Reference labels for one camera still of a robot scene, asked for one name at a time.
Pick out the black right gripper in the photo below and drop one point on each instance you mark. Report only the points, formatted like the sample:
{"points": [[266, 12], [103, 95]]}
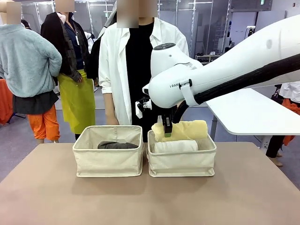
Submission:
{"points": [[168, 113]]}

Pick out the white towel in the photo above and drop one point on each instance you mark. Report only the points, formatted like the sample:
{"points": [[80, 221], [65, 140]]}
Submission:
{"points": [[175, 146]]}

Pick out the yellow towel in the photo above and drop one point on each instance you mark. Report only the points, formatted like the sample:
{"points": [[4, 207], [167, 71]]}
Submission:
{"points": [[189, 130]]}

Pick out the dark grey towel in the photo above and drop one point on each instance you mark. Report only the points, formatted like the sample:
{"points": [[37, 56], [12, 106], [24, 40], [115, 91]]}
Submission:
{"points": [[117, 145]]}

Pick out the person's right forearm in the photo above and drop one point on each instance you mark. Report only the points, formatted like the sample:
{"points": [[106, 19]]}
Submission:
{"points": [[111, 105]]}

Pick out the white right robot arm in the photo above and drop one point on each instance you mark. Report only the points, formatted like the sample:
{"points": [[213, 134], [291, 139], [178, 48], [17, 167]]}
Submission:
{"points": [[211, 75]]}

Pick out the person's right hand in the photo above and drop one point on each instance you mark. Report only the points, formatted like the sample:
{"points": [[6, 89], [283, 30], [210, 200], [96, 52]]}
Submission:
{"points": [[113, 120]]}

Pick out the cream fabric basket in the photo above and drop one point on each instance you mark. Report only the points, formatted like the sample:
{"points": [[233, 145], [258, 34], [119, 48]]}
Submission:
{"points": [[181, 162], [107, 161]]}

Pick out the black t-shirt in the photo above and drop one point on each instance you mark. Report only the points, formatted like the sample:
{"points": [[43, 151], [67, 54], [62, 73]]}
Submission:
{"points": [[138, 70]]}

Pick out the white table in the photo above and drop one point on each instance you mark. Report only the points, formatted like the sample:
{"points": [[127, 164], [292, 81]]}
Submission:
{"points": [[246, 112]]}

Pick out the wooden shoe rack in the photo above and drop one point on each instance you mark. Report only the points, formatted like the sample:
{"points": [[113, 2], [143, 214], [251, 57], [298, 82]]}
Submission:
{"points": [[206, 58]]}

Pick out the person in white shirt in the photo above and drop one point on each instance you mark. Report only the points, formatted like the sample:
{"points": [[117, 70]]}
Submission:
{"points": [[112, 70]]}

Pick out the person in yellow skirt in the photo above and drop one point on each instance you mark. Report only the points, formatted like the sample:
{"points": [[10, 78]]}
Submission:
{"points": [[75, 98]]}

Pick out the grey black hanging coat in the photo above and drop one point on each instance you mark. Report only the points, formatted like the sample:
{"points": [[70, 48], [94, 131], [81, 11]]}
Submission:
{"points": [[95, 58]]}

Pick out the orange garment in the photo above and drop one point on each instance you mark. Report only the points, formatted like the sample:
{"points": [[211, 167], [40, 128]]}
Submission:
{"points": [[291, 106]]}

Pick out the black pole stand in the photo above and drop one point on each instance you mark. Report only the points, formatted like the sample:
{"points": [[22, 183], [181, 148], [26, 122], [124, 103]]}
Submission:
{"points": [[250, 30]]}

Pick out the person in white coat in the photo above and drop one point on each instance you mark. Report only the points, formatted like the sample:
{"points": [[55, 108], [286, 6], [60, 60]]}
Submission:
{"points": [[293, 91]]}

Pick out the mannequin in blue fleece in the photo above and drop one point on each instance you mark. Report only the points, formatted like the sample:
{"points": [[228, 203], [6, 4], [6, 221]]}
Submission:
{"points": [[25, 61]]}

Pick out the orange cloth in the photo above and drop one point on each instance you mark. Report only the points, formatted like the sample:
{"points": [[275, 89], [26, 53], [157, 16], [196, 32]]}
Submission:
{"points": [[5, 103]]}

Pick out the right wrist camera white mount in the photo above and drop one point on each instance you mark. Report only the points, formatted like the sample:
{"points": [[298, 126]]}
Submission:
{"points": [[140, 107]]}

